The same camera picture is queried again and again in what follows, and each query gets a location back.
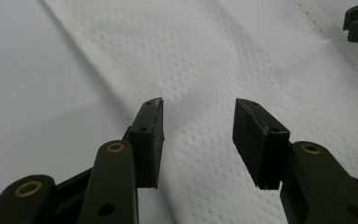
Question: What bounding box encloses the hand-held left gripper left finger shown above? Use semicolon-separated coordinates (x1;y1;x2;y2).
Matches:
76;97;165;224

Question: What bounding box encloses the white quilted cloth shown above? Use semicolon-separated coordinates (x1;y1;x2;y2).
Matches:
40;0;358;224

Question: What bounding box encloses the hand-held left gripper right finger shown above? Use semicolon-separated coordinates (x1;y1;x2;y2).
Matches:
232;98;358;224

